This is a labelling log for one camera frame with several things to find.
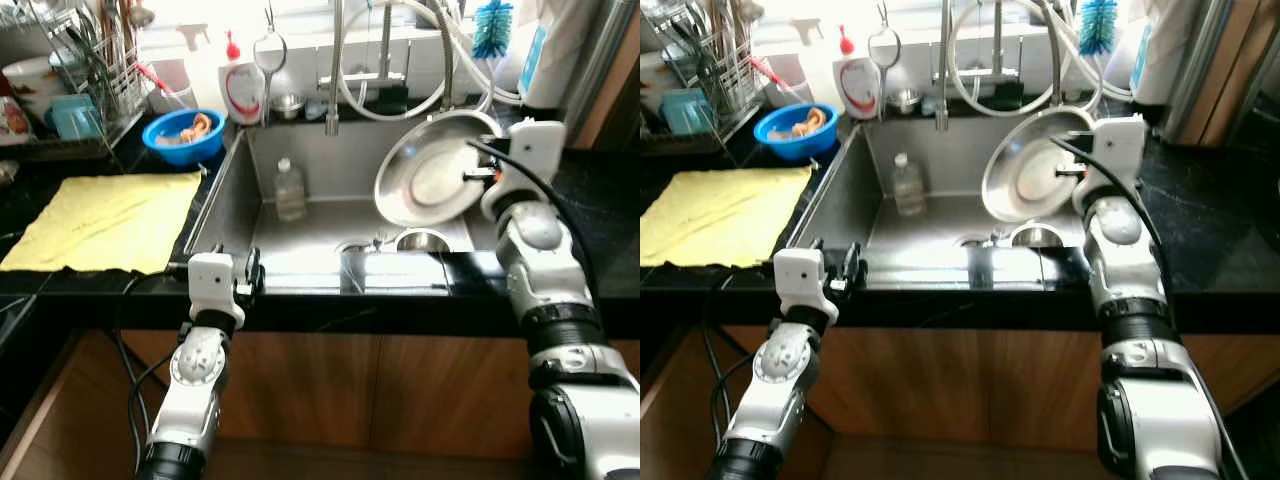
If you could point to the clear plastic bottle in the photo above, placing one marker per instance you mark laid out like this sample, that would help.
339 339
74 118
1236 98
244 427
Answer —
290 195
907 190

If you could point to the stainless steel sink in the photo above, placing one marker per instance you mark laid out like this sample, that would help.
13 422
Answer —
940 175
320 180

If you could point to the stainless steel canister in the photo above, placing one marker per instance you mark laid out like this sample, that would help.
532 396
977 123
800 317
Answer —
1195 70
590 70

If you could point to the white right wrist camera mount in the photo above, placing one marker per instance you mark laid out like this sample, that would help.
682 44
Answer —
535 150
1120 145

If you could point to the white ceramic bowl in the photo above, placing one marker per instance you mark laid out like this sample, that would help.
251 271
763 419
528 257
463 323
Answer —
30 78

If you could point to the white cup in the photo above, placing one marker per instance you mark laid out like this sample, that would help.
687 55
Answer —
172 85
790 78

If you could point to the green scrub sponge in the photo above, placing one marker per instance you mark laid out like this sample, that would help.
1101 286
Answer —
1003 96
390 100

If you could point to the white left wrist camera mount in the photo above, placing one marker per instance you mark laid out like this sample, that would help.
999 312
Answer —
213 282
803 280

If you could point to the steel gooseneck tap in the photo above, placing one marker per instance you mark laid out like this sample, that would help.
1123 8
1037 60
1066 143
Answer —
446 80
1058 75

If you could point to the metal mesh strainer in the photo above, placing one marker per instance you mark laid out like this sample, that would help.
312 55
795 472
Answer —
268 100
882 95

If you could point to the orange food scraps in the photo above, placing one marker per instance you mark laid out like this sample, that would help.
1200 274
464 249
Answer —
198 127
812 122

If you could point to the small steel cup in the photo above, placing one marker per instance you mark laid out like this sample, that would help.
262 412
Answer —
905 100
288 105

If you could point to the steel spring faucet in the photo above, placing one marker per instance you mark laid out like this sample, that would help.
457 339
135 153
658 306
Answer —
334 80
943 80

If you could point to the steel bowl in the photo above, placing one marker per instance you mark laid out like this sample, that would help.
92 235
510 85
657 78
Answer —
425 240
1037 235

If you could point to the blue plastic bowl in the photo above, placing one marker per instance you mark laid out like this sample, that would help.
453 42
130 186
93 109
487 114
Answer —
185 155
795 150

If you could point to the blue bottle brush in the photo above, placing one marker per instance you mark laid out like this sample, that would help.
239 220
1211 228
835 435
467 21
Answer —
1097 30
492 35

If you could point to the yellow cloth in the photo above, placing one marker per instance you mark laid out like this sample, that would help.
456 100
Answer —
100 220
720 212

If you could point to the wooden cabinet door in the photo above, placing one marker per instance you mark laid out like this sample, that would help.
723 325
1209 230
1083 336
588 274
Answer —
1030 390
900 385
450 400
300 390

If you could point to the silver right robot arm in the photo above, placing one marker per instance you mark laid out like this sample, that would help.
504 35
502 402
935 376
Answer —
1125 260
545 265

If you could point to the teal plastic container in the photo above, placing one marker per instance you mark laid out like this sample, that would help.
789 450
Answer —
75 118
688 112

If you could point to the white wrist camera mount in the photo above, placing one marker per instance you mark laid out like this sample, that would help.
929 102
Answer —
213 282
1120 145
535 150
803 280

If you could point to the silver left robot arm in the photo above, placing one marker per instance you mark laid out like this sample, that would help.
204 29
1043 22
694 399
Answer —
195 385
780 385

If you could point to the steel plate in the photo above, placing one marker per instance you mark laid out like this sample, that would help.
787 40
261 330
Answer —
430 175
1035 170

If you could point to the white water purifier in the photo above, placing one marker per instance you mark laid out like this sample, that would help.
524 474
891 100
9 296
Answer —
1165 55
555 60

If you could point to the white dish soap bottle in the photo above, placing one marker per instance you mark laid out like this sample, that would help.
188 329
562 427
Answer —
242 95
856 90

